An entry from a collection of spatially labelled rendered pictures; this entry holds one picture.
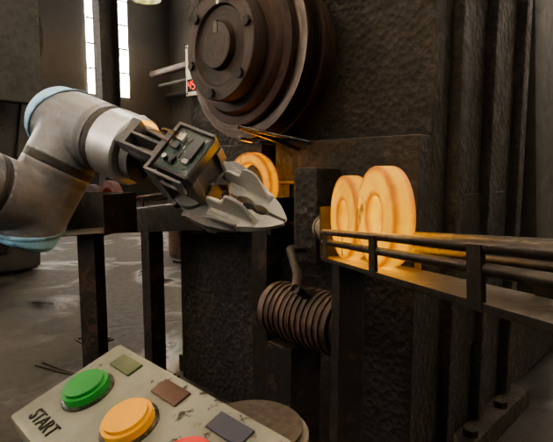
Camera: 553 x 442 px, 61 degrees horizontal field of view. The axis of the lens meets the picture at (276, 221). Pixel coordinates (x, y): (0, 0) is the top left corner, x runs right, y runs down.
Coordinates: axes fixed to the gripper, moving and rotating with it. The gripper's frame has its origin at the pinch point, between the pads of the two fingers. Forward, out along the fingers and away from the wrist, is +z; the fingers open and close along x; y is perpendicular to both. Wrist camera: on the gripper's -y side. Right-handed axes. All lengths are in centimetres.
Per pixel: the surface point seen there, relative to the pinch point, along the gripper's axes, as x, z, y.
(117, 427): -24.2, 3.3, 11.6
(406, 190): 16.4, 9.3, -11.0
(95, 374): -22.8, -3.6, 6.9
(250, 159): 36, -42, -57
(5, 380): -58, -111, -117
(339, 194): 21.6, -5.0, -29.2
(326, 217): 19.4, -7.3, -36.3
